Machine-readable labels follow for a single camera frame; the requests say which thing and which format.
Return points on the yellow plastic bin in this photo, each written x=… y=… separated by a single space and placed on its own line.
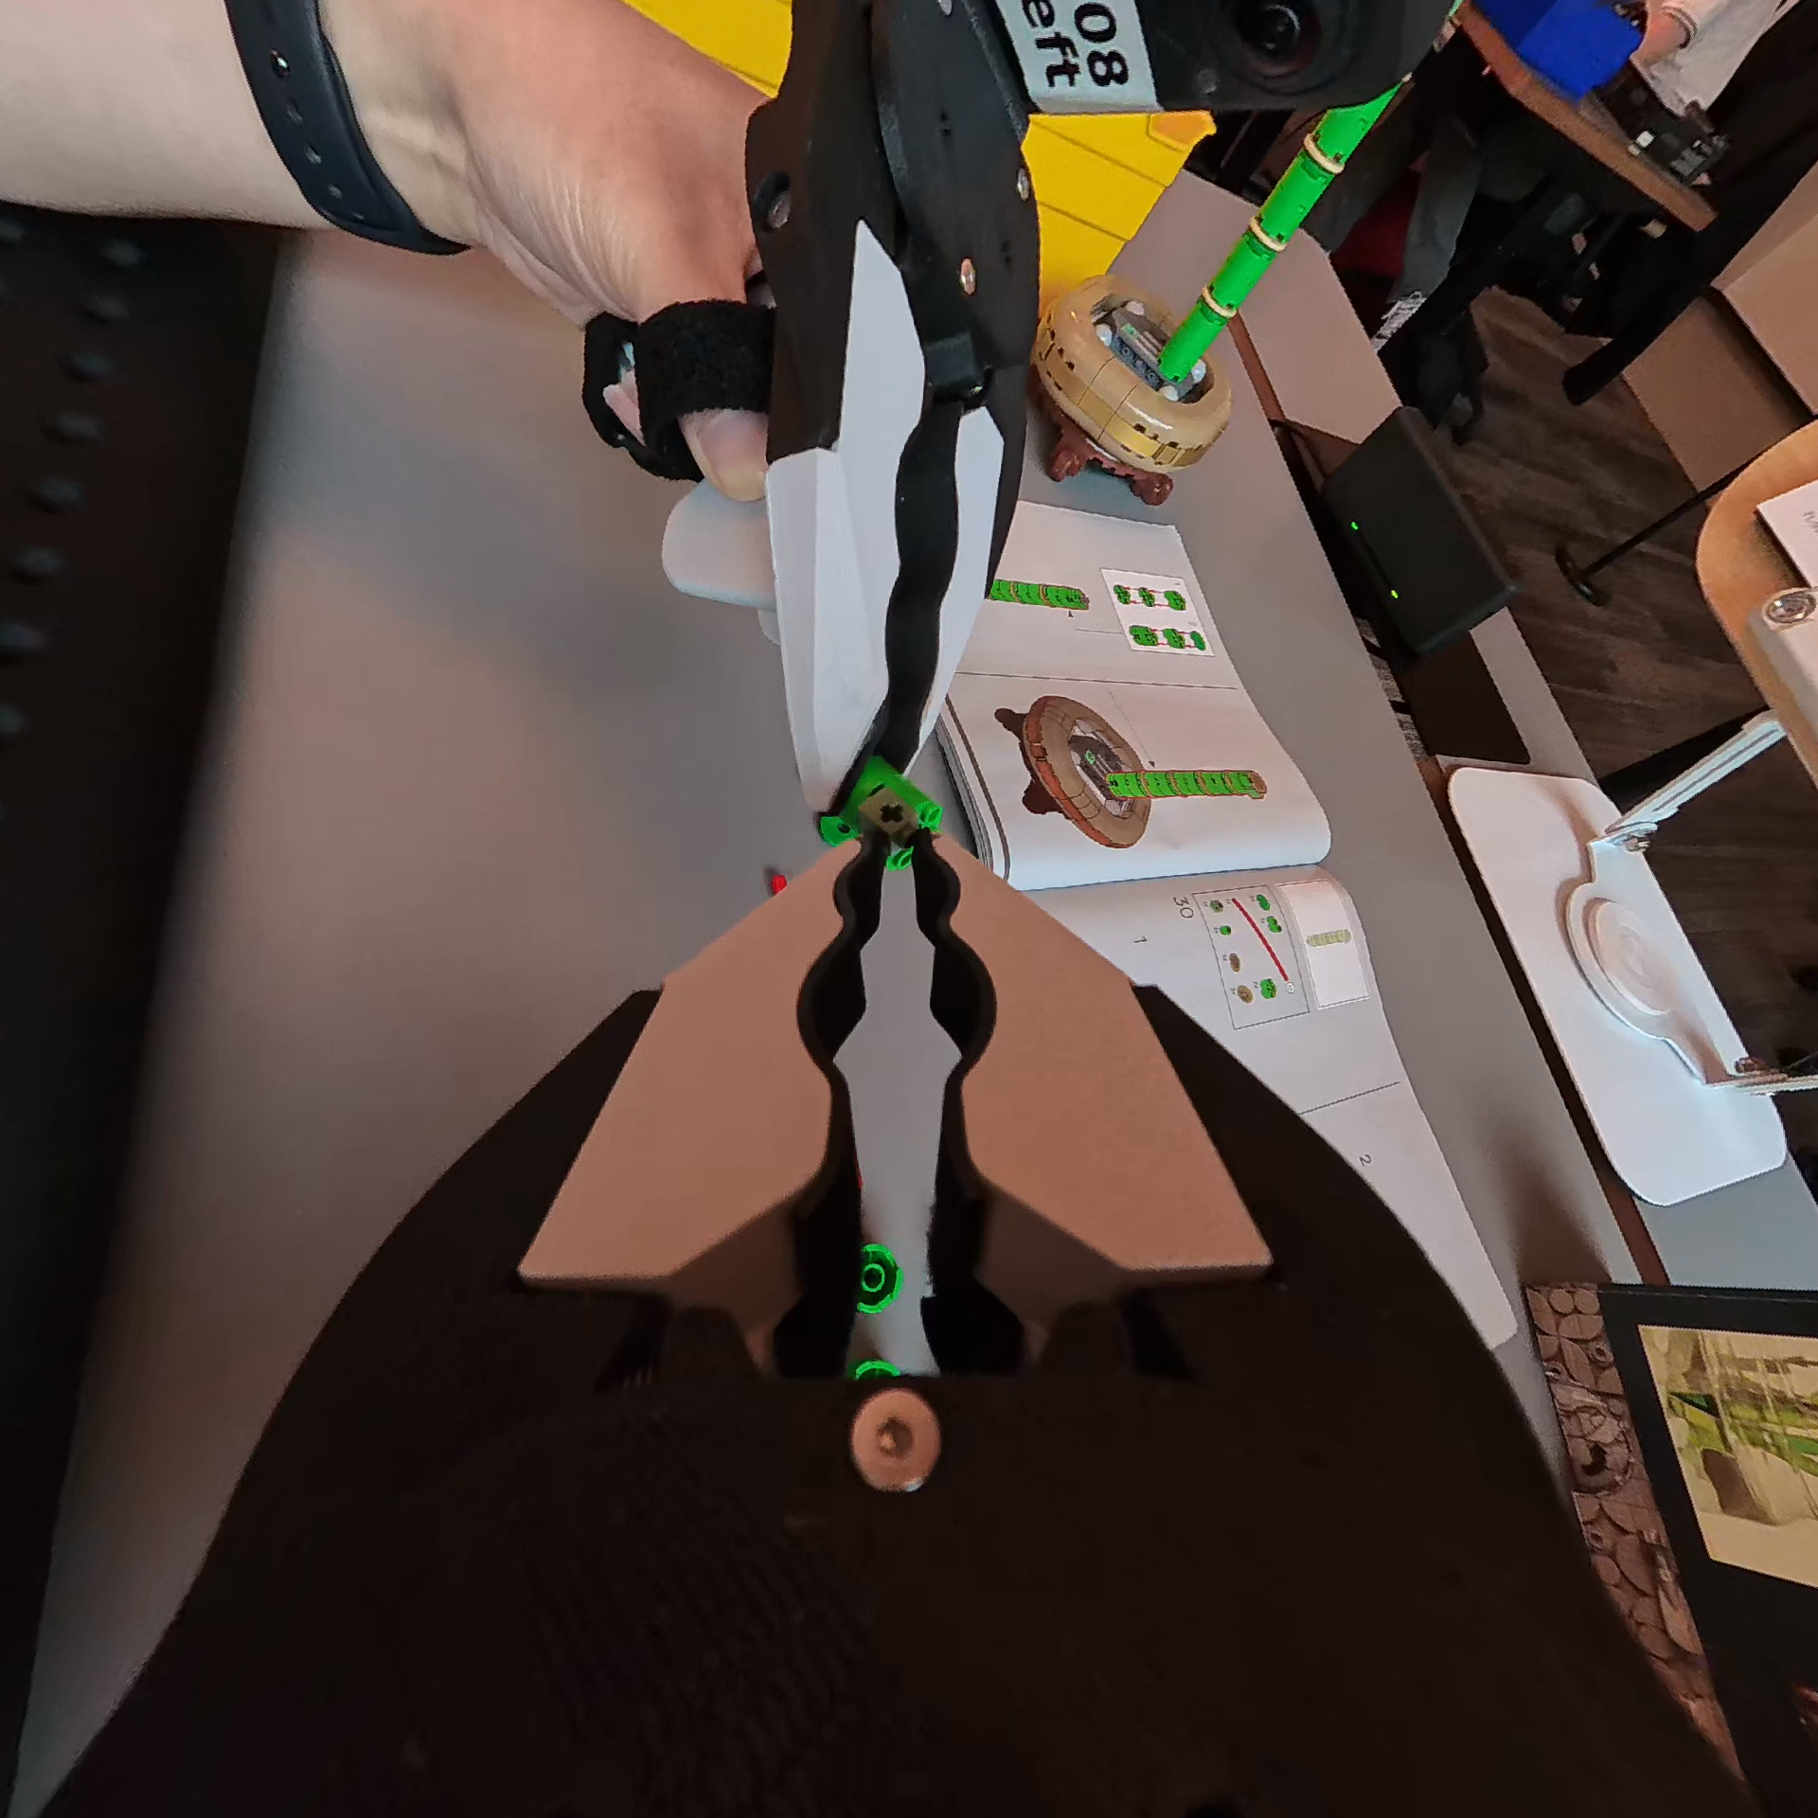
x=1094 y=171

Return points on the green toy brick stack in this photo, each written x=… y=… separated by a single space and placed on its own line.
x=868 y=783

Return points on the wooden background table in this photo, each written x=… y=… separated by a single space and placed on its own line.
x=1592 y=128

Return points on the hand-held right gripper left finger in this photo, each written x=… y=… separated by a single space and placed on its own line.
x=696 y=1136

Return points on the cluster of green round bricks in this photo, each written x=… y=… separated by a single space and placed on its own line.
x=873 y=1276

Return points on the white document stand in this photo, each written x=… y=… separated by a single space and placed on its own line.
x=1592 y=994

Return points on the person's left forearm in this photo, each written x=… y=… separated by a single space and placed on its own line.
x=128 y=100

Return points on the black wristband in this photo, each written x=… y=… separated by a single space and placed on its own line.
x=340 y=156

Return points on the black charger box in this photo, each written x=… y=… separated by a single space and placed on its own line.
x=1421 y=527

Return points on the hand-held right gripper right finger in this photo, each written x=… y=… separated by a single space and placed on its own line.
x=1094 y=1136

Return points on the black toy set box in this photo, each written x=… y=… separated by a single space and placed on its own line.
x=1705 y=1562

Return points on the bamboo toy brick model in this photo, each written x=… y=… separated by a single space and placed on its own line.
x=1137 y=384

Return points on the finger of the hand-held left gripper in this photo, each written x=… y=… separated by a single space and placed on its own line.
x=966 y=554
x=839 y=595

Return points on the building instruction booklet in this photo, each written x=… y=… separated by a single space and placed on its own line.
x=1209 y=1022

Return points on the blue plastic bin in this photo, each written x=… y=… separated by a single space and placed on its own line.
x=1563 y=41

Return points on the person's left hand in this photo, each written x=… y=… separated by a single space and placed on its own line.
x=569 y=156

